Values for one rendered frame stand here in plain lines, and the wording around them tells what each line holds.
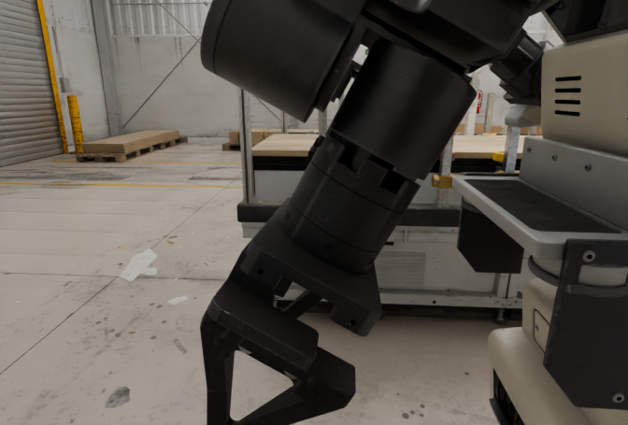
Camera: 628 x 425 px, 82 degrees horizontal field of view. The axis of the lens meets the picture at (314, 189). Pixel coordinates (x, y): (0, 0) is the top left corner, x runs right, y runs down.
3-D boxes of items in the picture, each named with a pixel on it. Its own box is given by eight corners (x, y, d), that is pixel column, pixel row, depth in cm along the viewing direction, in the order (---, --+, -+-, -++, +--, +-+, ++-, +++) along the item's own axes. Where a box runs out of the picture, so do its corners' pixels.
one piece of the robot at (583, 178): (542, 271, 57) (566, 134, 52) (714, 424, 31) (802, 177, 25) (439, 267, 59) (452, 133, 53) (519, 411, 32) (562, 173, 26)
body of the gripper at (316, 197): (230, 278, 16) (310, 125, 14) (277, 218, 26) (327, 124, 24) (362, 350, 16) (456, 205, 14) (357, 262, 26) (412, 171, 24)
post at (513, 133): (506, 222, 150) (523, 104, 138) (498, 222, 150) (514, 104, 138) (503, 219, 153) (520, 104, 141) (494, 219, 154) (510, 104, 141)
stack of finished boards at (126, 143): (179, 136, 866) (178, 130, 862) (124, 153, 633) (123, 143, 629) (148, 136, 869) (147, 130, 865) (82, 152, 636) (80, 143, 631)
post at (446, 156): (445, 221, 152) (457, 104, 139) (436, 221, 152) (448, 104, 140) (443, 219, 155) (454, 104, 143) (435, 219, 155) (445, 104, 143)
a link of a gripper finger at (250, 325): (131, 450, 15) (224, 271, 13) (199, 347, 22) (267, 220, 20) (271, 527, 15) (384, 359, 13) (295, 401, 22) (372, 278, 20)
